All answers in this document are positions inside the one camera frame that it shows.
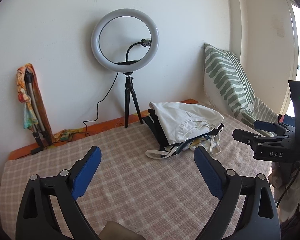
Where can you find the white folded garment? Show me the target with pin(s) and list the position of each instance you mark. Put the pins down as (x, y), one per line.
(182, 121)

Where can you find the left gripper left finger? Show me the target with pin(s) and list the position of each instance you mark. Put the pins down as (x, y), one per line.
(36, 218)

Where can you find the stack of dark clothes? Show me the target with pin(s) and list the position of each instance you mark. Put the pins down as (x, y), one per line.
(154, 125)

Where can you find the grey folded tripod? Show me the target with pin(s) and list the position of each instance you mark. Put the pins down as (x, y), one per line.
(38, 128)

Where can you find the colourful floral scarf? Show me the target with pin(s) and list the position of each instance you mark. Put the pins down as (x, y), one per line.
(35, 117)

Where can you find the black gooseneck phone holder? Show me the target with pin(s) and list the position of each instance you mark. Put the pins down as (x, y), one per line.
(135, 52)

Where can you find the white strappy top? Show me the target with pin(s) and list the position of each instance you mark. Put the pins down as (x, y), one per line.
(210, 142)

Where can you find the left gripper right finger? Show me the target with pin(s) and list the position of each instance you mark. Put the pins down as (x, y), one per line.
(258, 218)

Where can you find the white ring light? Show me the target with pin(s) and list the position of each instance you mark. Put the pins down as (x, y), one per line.
(96, 36)

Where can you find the green striped pillow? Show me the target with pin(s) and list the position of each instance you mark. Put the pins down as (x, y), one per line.
(231, 88)

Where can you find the beige plaid blanket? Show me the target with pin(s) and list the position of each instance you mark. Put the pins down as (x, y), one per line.
(159, 199)

